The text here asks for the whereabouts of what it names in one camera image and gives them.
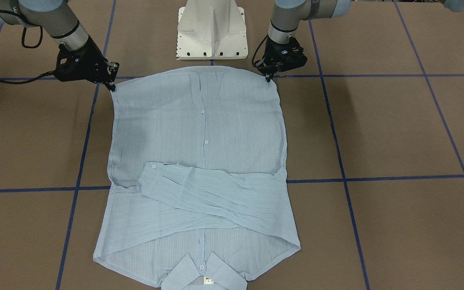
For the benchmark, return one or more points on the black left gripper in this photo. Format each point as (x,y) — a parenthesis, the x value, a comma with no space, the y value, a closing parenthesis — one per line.
(271,46)

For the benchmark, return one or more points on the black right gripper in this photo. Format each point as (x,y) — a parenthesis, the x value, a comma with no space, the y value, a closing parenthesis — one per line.
(92,57)

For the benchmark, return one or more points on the light blue button shirt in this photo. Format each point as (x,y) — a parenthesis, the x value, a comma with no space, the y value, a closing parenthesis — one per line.
(197,165)

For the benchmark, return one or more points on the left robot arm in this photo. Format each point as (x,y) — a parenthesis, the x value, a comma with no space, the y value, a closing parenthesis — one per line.
(287,15)

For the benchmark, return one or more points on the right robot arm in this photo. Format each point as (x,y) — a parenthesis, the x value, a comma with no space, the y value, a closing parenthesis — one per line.
(54,17)

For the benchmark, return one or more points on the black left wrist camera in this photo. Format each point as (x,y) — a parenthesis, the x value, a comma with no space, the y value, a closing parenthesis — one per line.
(292,55)

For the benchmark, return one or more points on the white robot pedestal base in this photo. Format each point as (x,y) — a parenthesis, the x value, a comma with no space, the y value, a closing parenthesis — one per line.
(211,30)

